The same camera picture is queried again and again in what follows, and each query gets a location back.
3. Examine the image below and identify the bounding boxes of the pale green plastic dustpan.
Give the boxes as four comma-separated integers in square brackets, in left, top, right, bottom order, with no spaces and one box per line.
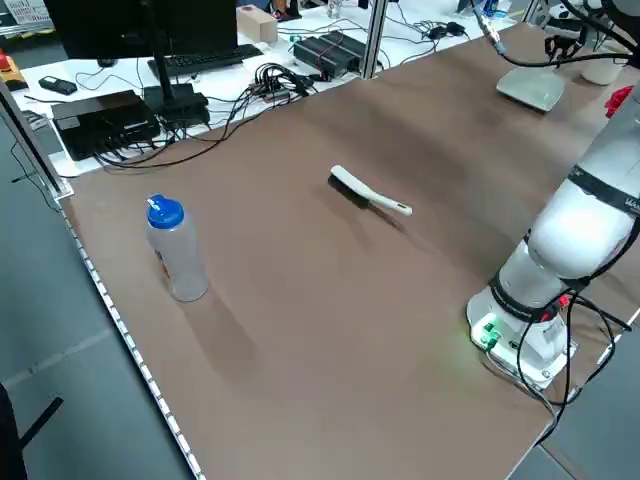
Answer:
[495,66,567,115]

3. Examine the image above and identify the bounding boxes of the white brush black bristles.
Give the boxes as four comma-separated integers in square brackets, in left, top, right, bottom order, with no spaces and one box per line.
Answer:
[327,164,415,218]

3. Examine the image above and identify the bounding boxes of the red roses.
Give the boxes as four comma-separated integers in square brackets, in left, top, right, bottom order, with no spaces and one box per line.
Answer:
[604,85,637,117]

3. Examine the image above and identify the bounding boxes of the black finned power supply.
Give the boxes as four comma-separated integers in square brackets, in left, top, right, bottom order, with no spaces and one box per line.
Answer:
[319,30,362,72]
[292,35,334,80]

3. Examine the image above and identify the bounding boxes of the brown cardboard box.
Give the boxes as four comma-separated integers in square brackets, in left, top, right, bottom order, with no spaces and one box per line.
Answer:
[235,4,279,44]

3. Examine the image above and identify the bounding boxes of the black keyboard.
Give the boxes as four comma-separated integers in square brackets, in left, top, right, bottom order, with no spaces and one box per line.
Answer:
[147,43,265,78]

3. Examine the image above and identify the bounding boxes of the black monitor stand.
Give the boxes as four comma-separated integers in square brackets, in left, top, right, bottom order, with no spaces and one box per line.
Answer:
[142,0,211,124]

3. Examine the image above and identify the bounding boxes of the clear bottle blue cap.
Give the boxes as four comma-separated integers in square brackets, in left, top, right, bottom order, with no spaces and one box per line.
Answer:
[145,194,211,303]

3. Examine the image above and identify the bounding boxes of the black computer monitor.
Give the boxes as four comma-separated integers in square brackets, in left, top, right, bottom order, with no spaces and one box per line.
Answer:
[43,0,239,62]

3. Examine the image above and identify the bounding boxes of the black docking box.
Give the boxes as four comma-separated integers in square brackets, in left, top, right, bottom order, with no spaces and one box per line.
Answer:
[50,89,162,162]

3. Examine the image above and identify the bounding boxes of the black handheld device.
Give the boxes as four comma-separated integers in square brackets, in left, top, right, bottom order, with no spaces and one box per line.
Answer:
[38,75,78,95]

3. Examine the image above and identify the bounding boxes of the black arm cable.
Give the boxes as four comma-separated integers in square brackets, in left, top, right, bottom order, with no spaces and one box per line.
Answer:
[472,0,640,69]

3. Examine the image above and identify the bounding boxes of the aluminium frame post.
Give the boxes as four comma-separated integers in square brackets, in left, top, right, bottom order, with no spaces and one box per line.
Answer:
[0,77,74,202]
[359,0,389,82]

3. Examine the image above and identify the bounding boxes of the black hub with cables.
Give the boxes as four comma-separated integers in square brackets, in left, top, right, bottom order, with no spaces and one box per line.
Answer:
[248,62,322,103]

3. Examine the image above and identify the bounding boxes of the black base cable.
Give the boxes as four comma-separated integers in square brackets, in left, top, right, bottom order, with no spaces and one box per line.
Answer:
[514,287,632,417]

